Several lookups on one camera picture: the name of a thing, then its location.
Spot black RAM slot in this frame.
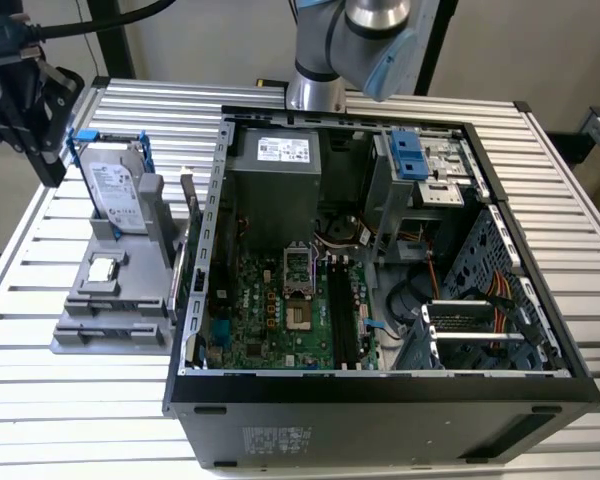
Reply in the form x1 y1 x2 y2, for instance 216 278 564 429
342 254 364 371
335 255 356 370
325 255 341 370
329 254 349 371

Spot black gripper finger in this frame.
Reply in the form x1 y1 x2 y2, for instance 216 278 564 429
0 112 29 154
26 62 86 189

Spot blue expansion slot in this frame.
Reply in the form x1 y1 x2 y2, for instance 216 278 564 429
210 319 231 349

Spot black open PC case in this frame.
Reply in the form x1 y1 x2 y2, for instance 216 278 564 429
160 103 600 471

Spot green motherboard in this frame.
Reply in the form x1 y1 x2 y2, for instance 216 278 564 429
204 247 381 372

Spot metal drive bay cage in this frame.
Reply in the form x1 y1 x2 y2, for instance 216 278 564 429
363 127 486 264

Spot hard disk in blue carrier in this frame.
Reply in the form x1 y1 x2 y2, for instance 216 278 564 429
64 127 154 241

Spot CPU socket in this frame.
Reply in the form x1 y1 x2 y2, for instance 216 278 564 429
285 299 314 331

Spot thin orange wire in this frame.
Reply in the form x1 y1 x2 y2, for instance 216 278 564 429
426 252 441 301

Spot grey parts rack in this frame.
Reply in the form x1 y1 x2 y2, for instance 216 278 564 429
49 172 191 356

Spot metal socket cover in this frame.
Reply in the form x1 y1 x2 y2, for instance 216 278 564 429
283 242 315 299

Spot silver CPU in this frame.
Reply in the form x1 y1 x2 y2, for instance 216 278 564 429
87 257 119 284

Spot black metal post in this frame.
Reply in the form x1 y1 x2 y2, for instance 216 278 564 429
98 0 136 80
413 0 462 97

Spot green graphics card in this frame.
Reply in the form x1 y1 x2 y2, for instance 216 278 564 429
167 167 206 321

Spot red yellow power wires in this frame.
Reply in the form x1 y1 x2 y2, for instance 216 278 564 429
487 272 514 334

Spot perforated metal disk bay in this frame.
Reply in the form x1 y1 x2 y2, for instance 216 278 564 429
394 298 546 371

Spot blue plastic drive latch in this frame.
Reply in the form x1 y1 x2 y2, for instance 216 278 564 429
388 128 429 182

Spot grey power supply unit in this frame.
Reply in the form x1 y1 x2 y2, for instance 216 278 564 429
227 127 324 251

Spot black looped cable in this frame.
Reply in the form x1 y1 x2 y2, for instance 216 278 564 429
385 264 431 326

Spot black camera cable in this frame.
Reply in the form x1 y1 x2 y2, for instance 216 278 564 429
0 0 179 66

